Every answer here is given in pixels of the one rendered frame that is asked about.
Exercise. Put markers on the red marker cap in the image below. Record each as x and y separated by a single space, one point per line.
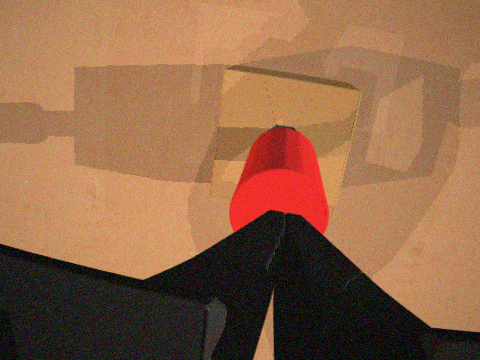
281 174

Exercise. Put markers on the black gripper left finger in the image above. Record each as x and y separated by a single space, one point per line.
211 307

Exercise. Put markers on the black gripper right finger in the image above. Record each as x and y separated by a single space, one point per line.
325 308

